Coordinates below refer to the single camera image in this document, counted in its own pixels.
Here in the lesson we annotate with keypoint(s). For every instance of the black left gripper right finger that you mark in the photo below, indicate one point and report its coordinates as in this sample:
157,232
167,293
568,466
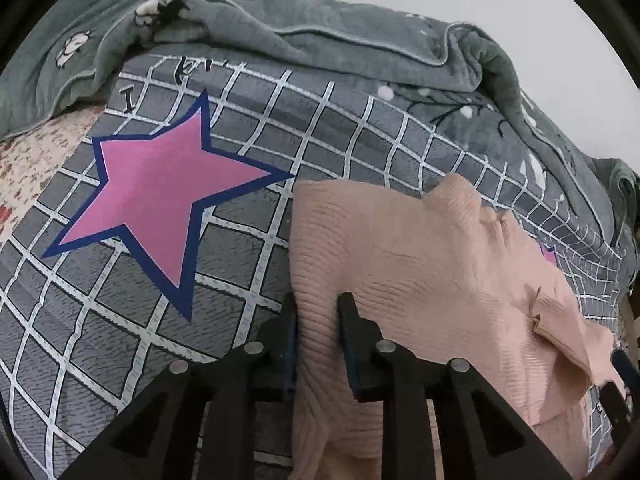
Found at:
437,417

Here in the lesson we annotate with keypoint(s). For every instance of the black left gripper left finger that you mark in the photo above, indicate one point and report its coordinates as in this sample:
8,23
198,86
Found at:
197,421

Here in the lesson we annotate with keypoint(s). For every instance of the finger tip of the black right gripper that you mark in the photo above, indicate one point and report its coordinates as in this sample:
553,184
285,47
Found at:
624,368

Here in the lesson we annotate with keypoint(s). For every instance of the pink knit sweater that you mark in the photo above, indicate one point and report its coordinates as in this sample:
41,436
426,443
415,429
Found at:
446,277

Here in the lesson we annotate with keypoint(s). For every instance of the grey grid star bedsheet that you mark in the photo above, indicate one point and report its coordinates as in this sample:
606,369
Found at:
165,236

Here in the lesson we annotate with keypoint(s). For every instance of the floral pattern bedsheet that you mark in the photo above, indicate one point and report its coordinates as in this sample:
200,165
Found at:
29,160

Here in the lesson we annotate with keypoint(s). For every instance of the grey-green fleece blanket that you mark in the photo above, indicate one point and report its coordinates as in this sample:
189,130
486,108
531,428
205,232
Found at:
72,51

